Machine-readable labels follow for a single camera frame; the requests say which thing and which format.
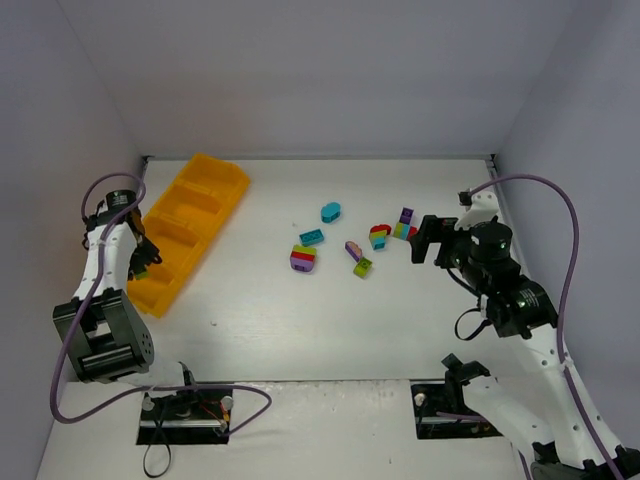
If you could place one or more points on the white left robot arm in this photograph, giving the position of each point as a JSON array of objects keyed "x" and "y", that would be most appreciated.
[{"x": 111, "y": 342}]

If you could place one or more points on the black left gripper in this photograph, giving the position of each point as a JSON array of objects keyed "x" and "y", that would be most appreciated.
[{"x": 144, "y": 253}]

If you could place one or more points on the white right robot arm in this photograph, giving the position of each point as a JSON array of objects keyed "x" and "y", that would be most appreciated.
[{"x": 570, "y": 440}]

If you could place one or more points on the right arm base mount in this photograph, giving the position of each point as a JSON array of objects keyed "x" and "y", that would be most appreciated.
[{"x": 436, "y": 418}]

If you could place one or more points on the teal flat lego brick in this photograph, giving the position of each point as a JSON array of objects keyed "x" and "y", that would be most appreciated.
[{"x": 311, "y": 238}]

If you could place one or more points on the purple small lego cube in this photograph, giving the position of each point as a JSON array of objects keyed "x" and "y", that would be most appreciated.
[{"x": 406, "y": 215}]

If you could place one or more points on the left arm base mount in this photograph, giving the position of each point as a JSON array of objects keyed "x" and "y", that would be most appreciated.
[{"x": 199, "y": 417}]

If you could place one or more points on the green square lego brick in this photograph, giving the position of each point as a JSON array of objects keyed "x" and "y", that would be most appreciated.
[{"x": 363, "y": 267}]

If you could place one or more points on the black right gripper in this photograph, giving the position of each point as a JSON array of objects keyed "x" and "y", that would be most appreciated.
[{"x": 433, "y": 238}]

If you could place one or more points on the yellow divided plastic tray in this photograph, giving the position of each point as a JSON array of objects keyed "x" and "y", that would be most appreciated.
[{"x": 183, "y": 223}]

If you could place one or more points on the striped lego stack purple base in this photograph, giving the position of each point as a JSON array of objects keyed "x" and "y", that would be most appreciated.
[{"x": 303, "y": 258}]

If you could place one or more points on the teal rounded lego brick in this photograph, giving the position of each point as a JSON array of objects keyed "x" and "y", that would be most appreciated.
[{"x": 330, "y": 212}]

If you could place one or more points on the rainbow curved lego stack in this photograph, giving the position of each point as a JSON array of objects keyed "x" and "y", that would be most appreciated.
[{"x": 378, "y": 236}]

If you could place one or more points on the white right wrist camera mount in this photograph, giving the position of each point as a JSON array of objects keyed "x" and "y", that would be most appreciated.
[{"x": 480, "y": 207}]

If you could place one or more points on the pink purple lego piece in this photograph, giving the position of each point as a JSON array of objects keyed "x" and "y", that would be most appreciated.
[{"x": 354, "y": 250}]

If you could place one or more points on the green blue red lego stack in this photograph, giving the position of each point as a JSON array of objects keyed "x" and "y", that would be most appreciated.
[{"x": 404, "y": 231}]

